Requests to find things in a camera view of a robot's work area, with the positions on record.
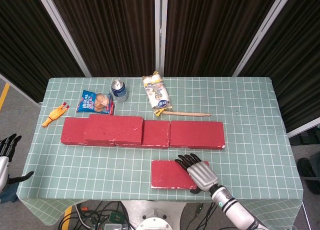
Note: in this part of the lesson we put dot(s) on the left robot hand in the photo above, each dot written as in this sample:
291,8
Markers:
3,165

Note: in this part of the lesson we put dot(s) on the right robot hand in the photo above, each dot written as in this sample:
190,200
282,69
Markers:
202,176

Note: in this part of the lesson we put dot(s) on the red foam brick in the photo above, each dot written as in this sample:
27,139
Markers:
112,129
197,134
167,175
72,131
156,133

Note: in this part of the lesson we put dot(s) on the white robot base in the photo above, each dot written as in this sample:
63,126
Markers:
157,215

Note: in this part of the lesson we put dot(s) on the wooden stick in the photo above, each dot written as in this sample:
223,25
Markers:
190,113

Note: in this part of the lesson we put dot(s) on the yellow rubber chicken toy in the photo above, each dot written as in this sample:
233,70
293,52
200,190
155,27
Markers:
55,114

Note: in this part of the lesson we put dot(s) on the green circuit board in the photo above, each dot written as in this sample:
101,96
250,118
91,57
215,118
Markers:
115,217

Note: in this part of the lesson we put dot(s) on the green checked tablecloth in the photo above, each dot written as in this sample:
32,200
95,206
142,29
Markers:
100,170

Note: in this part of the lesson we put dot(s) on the blue snack bag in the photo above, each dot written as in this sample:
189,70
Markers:
96,102

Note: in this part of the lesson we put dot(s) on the blue soda can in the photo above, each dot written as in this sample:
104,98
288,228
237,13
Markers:
119,91

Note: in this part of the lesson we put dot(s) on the dark ribbed partition panel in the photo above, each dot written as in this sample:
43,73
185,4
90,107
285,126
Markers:
297,64
112,32
25,39
212,32

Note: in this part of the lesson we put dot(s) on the white partition post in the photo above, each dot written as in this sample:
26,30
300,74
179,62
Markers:
65,34
160,39
265,34

